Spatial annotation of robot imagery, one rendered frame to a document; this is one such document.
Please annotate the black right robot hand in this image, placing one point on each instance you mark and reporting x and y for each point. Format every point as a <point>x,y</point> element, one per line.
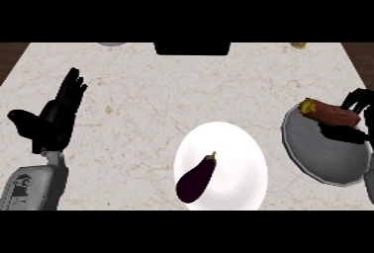
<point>369,118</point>

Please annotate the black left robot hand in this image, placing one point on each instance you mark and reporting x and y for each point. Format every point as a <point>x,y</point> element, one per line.
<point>57,122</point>

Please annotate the brown sweet potato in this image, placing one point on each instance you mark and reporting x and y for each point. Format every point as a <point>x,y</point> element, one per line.
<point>332,113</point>

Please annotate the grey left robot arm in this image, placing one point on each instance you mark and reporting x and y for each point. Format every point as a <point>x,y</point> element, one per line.
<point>35,184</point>

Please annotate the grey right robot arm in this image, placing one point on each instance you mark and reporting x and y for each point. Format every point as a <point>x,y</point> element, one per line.
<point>370,184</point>

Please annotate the grey round pan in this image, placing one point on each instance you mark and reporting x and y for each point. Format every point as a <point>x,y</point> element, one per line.
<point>322,158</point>

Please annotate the white oval plate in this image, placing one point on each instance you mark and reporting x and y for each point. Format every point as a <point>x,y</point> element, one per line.
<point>239,164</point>

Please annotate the grey round object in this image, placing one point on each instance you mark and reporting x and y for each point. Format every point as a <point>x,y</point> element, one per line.
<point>112,43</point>

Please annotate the yellowish small object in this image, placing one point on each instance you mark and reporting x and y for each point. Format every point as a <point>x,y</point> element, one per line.
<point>299,45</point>

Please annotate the dark purple eggplant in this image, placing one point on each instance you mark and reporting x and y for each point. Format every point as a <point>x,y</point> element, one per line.
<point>194,181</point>

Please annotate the black appliance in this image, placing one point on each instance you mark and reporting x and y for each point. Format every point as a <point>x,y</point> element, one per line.
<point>193,48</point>

